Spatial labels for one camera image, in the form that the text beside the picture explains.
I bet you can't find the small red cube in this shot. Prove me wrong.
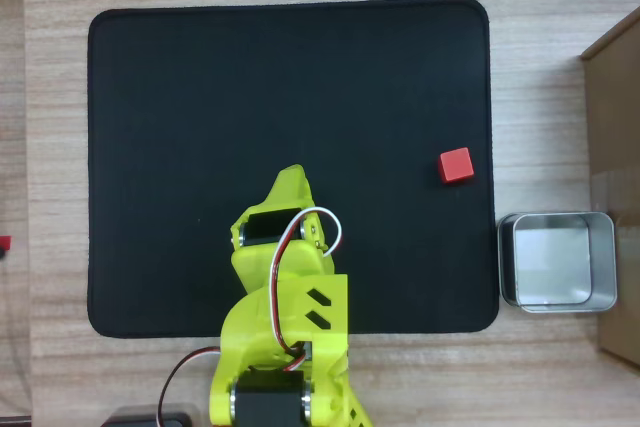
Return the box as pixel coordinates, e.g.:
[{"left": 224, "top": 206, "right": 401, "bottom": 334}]
[{"left": 438, "top": 147, "right": 475, "bottom": 185}]

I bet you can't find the rectangular metal tin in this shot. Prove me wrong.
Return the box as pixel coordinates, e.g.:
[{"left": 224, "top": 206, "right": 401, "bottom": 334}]
[{"left": 496, "top": 211, "right": 618, "bottom": 315}]

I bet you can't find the black rectangular mouse mat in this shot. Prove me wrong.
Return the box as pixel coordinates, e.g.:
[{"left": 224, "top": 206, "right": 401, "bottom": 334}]
[{"left": 86, "top": 0, "right": 500, "bottom": 340}]

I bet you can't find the black plastic box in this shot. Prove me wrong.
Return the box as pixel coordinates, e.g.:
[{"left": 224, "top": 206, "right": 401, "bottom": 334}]
[{"left": 98, "top": 403, "right": 202, "bottom": 427}]

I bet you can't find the brown cardboard box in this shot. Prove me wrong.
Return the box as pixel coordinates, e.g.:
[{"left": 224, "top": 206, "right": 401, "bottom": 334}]
[{"left": 579, "top": 10, "right": 640, "bottom": 366}]

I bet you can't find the white red black servo cable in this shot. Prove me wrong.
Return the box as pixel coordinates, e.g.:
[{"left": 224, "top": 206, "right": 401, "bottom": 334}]
[{"left": 269, "top": 206, "right": 344, "bottom": 364}]

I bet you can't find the red black base cable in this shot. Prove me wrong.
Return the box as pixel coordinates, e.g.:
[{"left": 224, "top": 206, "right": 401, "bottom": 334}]
[{"left": 157, "top": 346, "right": 222, "bottom": 419}]

